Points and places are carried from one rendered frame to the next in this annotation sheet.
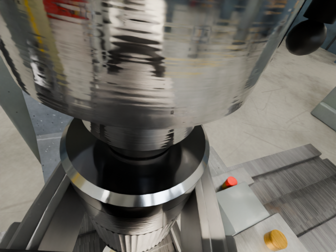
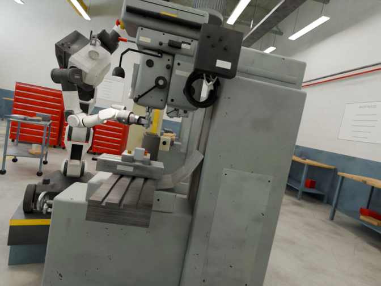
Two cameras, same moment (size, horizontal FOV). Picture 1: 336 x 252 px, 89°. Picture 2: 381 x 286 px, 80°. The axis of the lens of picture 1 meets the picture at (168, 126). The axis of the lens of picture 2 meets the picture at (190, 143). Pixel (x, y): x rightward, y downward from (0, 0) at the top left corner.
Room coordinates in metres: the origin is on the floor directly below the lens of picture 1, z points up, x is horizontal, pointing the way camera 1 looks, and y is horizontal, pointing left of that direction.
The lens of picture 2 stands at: (0.83, -1.21, 1.26)
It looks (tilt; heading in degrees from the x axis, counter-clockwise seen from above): 5 degrees down; 111
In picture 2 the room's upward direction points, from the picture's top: 11 degrees clockwise
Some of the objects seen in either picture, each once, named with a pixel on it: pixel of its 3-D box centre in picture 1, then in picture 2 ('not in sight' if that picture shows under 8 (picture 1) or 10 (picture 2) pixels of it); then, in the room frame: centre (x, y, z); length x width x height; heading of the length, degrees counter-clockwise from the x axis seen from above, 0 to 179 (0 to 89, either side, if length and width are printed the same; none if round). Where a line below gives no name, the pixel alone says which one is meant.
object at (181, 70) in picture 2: not in sight; (184, 87); (0.21, 0.10, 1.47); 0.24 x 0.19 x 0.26; 119
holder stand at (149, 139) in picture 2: not in sight; (149, 145); (-0.11, 0.34, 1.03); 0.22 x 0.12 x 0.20; 126
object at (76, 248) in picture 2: not in sight; (122, 241); (0.02, 0.00, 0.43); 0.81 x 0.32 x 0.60; 29
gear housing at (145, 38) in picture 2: not in sight; (166, 47); (0.08, 0.03, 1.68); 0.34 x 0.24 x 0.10; 29
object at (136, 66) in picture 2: not in sight; (134, 81); (-0.06, -0.04, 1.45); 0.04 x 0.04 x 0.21; 29
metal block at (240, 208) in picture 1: (232, 211); (139, 153); (0.11, -0.12, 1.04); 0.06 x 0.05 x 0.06; 121
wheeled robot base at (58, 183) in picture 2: not in sight; (72, 177); (-0.79, 0.28, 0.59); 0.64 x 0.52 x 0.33; 137
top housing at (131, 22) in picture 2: not in sight; (165, 24); (0.05, 0.02, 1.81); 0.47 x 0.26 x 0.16; 29
